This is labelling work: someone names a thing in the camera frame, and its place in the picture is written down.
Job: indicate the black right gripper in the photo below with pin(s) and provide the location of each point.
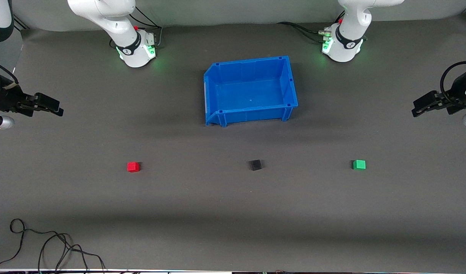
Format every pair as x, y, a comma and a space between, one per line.
7, 99

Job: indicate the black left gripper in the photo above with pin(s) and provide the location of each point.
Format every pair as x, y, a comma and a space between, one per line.
457, 94

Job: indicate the green cube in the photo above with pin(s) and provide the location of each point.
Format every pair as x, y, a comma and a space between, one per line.
359, 164

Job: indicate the red cube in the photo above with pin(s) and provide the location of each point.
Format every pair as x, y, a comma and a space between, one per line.
133, 166

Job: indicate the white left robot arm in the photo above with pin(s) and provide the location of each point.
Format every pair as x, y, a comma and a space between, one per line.
345, 49

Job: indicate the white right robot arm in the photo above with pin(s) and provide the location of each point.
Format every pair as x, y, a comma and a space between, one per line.
134, 53

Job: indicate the black cube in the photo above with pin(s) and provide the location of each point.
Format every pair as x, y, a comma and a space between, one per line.
256, 164

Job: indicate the dark grey table mat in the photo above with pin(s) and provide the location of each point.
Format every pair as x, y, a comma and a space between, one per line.
179, 198

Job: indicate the blue plastic storage bin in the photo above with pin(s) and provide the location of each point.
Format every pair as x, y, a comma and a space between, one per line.
252, 95

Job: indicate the dark metal frame rail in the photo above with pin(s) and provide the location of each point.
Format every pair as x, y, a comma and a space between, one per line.
21, 24

